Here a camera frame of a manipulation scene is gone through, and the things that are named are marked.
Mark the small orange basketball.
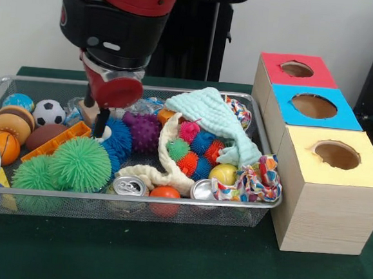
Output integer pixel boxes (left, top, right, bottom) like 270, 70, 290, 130
0, 131, 22, 168

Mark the blue furry googly-eyed toy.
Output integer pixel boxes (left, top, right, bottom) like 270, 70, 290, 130
92, 116, 136, 178

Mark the orange plastic toy piece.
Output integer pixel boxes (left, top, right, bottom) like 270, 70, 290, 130
22, 117, 92, 168

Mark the wooden box with three holes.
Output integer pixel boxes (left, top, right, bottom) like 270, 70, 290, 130
240, 51, 373, 258

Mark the green spiky googly-eyed toy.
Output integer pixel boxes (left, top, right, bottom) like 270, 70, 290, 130
12, 153, 55, 192

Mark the purple spiky toy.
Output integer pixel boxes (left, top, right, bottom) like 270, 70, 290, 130
121, 111, 164, 155

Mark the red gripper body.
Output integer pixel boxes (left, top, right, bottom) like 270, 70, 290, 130
77, 50, 148, 112

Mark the wire mesh bin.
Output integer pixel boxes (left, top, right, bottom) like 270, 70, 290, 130
0, 73, 292, 235

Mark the toy burger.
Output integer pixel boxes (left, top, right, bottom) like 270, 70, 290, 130
0, 104, 38, 146

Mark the large green spiky ball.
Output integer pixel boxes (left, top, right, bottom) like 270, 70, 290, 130
49, 134, 114, 195

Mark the small soccer ball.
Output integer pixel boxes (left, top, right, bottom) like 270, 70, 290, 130
31, 98, 68, 130

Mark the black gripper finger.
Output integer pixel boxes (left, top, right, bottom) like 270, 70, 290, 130
93, 105, 111, 140
82, 86, 96, 110

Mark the mint green cloth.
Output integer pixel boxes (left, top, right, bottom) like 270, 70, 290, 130
160, 83, 269, 172

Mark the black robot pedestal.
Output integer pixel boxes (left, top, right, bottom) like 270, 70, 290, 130
146, 0, 251, 84

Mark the colourful polka-dot cloth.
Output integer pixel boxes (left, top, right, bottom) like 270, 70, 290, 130
213, 150, 287, 206

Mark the green cloth table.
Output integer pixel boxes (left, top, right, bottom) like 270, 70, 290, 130
0, 63, 373, 279

